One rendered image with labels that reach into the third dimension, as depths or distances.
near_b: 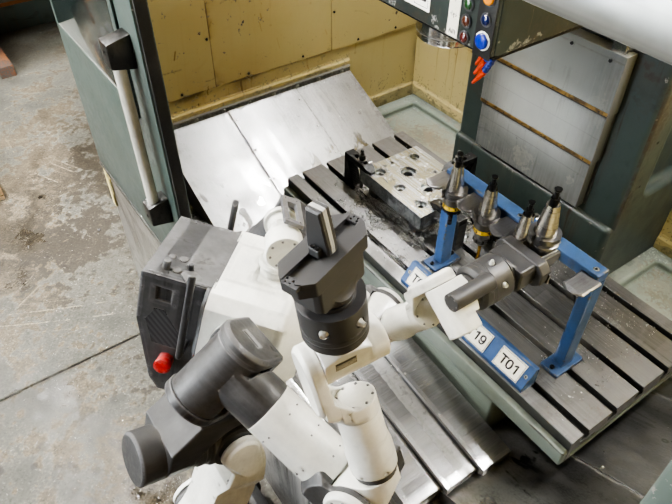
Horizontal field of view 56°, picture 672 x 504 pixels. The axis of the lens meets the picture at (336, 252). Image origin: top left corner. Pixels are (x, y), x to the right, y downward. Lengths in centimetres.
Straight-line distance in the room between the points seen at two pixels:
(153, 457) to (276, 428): 40
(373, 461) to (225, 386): 24
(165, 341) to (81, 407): 162
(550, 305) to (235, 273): 96
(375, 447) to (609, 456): 91
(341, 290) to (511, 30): 70
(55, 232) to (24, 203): 34
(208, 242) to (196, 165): 127
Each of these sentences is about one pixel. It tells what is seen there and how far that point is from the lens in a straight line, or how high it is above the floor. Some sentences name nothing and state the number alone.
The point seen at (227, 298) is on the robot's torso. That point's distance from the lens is 107.
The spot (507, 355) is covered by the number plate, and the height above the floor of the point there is 95.
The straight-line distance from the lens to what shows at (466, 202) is 156.
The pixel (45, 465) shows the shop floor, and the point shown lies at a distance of 268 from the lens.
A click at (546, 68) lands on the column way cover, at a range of 204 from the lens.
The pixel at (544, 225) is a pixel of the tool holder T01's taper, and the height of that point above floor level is 140.
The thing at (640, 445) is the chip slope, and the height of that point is 78.
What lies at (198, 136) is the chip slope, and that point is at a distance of 253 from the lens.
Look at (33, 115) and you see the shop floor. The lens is 463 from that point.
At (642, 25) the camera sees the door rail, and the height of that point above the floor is 201.
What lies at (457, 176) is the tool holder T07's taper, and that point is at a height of 127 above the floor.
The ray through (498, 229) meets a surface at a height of 122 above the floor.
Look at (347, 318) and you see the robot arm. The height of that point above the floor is 162.
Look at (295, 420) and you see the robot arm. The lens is 98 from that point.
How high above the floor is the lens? 218
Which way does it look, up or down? 44 degrees down
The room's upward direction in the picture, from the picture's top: straight up
